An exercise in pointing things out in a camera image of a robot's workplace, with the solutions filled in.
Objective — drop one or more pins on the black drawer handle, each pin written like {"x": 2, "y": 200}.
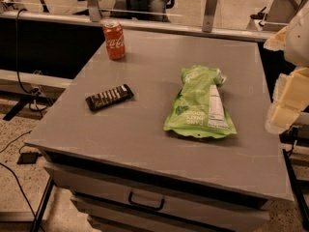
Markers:
{"x": 142, "y": 201}

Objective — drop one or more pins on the seated person in background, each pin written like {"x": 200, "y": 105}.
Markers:
{"x": 152, "y": 10}

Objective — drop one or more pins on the grey metal bracket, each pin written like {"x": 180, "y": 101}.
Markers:
{"x": 94, "y": 10}
{"x": 209, "y": 15}

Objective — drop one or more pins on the orange soda can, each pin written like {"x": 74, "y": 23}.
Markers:
{"x": 114, "y": 39}

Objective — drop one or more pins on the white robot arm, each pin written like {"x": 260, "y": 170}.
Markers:
{"x": 296, "y": 49}

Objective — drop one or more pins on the green rice chip bag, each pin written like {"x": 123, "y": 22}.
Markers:
{"x": 198, "y": 110}

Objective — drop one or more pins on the metal rail bar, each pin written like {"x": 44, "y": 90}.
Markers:
{"x": 159, "y": 27}

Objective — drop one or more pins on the dark chocolate bar wrapper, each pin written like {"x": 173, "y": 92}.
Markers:
{"x": 109, "y": 97}

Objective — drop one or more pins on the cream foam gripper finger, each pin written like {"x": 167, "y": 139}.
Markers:
{"x": 290, "y": 98}
{"x": 276, "y": 42}

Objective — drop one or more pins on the grey metal bracket left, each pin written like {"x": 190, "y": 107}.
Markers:
{"x": 94, "y": 10}

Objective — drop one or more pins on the grey drawer cabinet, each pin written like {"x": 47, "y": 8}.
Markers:
{"x": 101, "y": 190}

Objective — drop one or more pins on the black power adapter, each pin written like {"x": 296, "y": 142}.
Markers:
{"x": 27, "y": 158}

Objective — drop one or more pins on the grey metal bracket right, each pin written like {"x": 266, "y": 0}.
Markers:
{"x": 209, "y": 15}

